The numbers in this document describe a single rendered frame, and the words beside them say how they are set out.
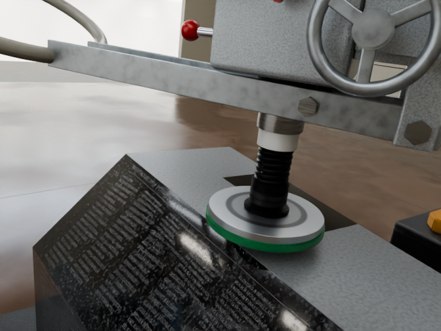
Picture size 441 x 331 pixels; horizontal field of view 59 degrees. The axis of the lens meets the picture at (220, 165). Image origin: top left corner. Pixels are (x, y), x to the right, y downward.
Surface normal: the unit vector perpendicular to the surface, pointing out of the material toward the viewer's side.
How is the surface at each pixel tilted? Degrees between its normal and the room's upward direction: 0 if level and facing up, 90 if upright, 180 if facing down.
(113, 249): 45
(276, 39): 90
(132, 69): 90
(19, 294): 0
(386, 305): 0
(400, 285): 0
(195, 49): 90
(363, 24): 90
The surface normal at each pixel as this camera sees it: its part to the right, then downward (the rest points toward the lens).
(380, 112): -0.38, 0.26
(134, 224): -0.50, -0.60
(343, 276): 0.11, -0.94
